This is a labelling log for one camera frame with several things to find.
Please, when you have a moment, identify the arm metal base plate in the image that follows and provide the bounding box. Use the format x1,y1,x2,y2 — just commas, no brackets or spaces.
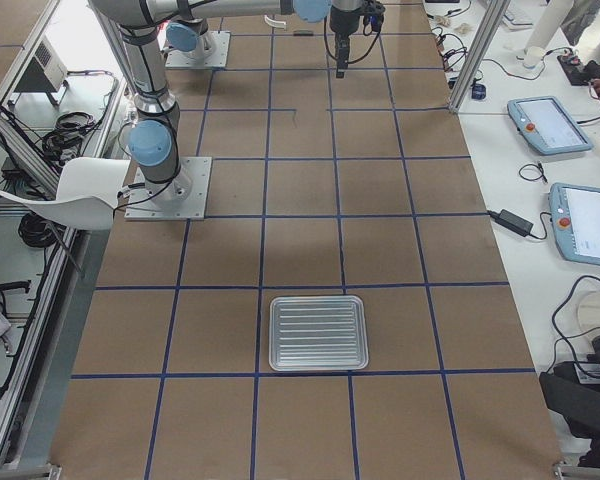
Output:
124,157,212,221
165,31,231,70

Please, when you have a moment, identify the aluminium frame post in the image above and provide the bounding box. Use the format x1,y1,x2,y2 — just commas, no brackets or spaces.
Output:
448,0,509,113

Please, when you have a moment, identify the white curved plastic part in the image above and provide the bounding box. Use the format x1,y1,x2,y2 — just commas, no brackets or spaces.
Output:
264,15,287,30

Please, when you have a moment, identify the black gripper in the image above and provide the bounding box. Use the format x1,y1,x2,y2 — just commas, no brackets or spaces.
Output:
329,0,385,79

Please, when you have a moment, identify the white chair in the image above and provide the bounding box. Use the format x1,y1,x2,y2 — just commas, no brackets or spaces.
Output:
0,157,130,231

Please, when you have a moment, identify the blue teach pendant far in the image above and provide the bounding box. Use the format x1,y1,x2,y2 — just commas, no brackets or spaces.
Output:
507,96,593,156

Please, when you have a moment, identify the black power adapter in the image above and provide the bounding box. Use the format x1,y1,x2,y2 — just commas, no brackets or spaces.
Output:
487,209,533,237

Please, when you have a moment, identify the blue teach pendant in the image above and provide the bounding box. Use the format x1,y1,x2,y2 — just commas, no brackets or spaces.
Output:
507,96,593,156
548,183,600,266

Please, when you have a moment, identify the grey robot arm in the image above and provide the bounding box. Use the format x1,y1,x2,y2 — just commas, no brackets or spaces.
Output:
165,20,214,59
91,0,385,188

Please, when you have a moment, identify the blue teach pendant near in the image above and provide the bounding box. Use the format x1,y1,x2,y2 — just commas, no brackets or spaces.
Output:
548,183,600,266

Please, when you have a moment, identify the ribbed metal tray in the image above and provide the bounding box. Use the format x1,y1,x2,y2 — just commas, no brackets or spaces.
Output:
269,295,369,372

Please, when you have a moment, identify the white paper cup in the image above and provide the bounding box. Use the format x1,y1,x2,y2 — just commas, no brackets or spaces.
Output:
522,46,545,70

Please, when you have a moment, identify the dark brake pad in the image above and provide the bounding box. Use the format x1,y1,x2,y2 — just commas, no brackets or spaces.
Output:
293,30,314,37

